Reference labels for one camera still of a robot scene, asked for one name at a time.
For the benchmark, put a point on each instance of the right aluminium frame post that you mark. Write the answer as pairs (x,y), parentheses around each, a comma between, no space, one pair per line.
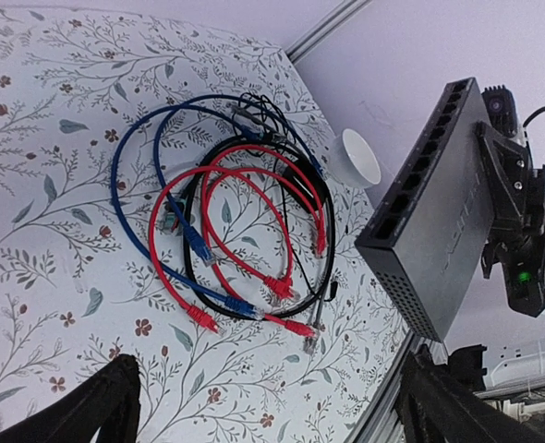
(324,28)

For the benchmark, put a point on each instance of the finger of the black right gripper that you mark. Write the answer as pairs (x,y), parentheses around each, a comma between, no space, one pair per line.
(507,168)

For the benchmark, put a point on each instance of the black ethernet cable teal boot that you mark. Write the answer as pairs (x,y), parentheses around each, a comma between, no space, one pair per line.
(301,182)

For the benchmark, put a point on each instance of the white ceramic bowl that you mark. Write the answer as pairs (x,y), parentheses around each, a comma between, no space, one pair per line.
(352,162)

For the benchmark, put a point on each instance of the black network switch box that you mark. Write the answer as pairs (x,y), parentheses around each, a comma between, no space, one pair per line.
(424,241)

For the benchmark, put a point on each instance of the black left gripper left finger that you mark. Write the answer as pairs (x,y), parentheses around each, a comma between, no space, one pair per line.
(104,408)

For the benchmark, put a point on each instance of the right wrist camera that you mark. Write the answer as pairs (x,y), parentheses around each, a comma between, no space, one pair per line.
(501,109)

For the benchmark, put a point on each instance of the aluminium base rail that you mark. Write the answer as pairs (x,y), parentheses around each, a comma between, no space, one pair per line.
(380,422)

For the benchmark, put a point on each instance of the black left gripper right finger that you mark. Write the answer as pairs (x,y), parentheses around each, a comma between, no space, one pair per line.
(434,407)

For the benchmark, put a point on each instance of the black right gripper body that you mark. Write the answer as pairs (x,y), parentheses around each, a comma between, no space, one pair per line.
(516,240)

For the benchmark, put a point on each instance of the floral patterned table cloth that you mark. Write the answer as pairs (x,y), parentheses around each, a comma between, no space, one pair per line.
(97,110)

